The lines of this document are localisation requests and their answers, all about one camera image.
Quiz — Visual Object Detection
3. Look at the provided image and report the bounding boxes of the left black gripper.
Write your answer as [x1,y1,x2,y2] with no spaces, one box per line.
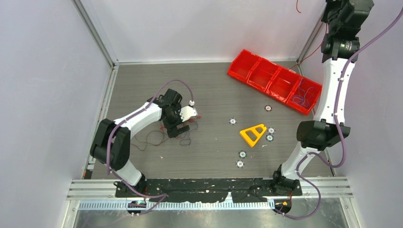
[162,103,189,138]

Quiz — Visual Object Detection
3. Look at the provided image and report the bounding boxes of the brown wire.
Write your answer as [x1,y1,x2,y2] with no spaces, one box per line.
[130,129,171,152]

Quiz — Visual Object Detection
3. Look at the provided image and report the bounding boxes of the blue wire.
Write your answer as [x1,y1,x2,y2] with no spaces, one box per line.
[291,78,317,106]

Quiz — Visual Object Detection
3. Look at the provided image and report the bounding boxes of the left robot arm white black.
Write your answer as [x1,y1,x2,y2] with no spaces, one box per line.
[90,89,197,197]

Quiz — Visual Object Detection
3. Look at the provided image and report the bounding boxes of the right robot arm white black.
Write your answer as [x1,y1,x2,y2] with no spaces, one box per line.
[270,0,374,195]

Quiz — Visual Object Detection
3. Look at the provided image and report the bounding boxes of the poker chip centre table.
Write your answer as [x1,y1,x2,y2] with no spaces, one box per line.
[229,118,237,125]

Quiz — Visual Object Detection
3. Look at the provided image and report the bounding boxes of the yellow triangular plastic block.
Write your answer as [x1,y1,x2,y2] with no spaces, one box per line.
[240,124,268,148]

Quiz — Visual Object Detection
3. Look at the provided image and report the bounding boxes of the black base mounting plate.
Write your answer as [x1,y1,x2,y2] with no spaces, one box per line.
[135,178,302,203]

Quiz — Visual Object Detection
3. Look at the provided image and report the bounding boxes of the poker chip lower upper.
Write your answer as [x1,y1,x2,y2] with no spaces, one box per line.
[239,151,247,159]

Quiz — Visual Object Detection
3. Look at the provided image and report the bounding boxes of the poker chip lowest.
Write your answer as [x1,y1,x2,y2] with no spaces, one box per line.
[236,160,245,168]

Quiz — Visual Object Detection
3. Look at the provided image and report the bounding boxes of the poker chip lower right pair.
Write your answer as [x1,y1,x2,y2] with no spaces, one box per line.
[266,135,274,142]

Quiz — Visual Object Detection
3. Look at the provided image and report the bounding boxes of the poker chip pair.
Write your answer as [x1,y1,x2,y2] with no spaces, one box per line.
[267,127,276,134]
[266,135,274,142]

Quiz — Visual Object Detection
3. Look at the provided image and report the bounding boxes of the poker chip upper right pair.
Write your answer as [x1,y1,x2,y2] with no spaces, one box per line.
[267,127,276,134]

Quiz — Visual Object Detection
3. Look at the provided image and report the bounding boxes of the red four-compartment bin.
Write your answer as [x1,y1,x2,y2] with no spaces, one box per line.
[227,49,322,115]

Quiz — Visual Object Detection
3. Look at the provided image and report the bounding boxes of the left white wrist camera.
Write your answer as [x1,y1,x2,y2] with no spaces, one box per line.
[180,100,198,123]

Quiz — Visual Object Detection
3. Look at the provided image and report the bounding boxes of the white slotted cable duct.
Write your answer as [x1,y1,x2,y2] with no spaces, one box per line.
[78,200,275,210]

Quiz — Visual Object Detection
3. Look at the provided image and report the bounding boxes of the aluminium frame rail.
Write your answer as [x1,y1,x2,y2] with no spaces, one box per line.
[67,177,353,200]

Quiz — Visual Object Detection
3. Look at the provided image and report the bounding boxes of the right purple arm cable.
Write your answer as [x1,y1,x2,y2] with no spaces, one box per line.
[274,6,403,220]

